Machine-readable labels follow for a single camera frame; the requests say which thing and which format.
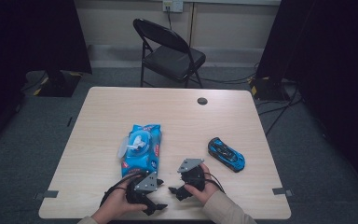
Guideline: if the black curtain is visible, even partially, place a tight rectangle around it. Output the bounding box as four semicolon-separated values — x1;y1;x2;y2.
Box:
0;0;93;157
255;0;358;200

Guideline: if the person's left hand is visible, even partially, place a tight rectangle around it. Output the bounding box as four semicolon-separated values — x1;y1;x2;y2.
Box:
91;175;149;224

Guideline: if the grey tape piece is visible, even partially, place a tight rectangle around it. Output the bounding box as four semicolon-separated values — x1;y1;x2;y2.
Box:
34;189;60;201
271;187;294;197

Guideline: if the black floor cable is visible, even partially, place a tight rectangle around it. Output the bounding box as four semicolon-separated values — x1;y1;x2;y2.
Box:
255;85;304;138
195;62;259;85

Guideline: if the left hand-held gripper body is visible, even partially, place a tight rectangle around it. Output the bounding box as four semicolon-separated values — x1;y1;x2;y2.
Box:
125;171;158;206

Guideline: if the right hand-held gripper cable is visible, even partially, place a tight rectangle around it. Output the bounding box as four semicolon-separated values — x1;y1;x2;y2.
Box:
204;172;227;194

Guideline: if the black stand base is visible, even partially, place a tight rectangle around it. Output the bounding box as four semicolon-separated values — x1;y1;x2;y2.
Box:
34;69;84;98
248;76;292;102

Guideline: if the blue wet wipes pack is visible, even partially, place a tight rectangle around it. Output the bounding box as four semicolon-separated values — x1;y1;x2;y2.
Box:
117;123;163;178

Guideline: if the hand-held gripper cable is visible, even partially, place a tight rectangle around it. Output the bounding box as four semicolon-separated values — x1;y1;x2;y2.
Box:
204;172;227;194
99;172;145;208

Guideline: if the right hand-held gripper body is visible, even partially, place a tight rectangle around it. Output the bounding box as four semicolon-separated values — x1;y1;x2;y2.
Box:
177;158;206;192

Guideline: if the left hand-held gripper cable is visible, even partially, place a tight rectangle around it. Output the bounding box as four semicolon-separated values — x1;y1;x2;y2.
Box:
99;172;145;208

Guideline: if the blue toy car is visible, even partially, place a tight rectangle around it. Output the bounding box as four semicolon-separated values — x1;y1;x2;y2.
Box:
207;136;246;174

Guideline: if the black folding chair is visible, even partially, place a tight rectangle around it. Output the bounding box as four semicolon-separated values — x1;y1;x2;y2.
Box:
132;18;207;90

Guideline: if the person's right hand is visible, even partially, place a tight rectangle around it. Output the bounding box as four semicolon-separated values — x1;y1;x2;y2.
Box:
184;163;221;205

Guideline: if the white wall socket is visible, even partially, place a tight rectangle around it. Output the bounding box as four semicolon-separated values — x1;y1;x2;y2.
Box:
162;0;185;14

